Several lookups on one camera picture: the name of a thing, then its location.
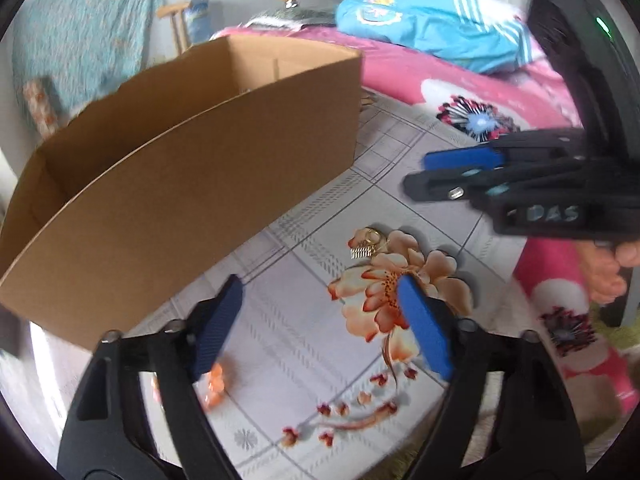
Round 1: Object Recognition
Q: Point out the green fuzzy sleeve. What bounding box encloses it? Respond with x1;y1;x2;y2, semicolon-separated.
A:
592;309;640;359

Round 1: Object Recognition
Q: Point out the pink floral blanket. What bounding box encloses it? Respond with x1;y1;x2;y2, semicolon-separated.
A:
297;26;639;412

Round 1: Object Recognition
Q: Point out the teal floral wall cloth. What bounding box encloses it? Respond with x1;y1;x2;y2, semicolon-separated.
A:
12;0;164;114

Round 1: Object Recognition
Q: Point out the wooden stool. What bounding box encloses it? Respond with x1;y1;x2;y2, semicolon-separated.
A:
156;1;191;55

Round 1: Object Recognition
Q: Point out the right hand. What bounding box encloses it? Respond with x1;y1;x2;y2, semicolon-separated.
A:
575;240;639;304

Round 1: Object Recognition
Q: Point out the patterned roll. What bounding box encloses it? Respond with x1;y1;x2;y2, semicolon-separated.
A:
23;78;60;140

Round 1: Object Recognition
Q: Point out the brown cardboard box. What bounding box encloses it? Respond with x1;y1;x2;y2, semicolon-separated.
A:
1;35;362;349

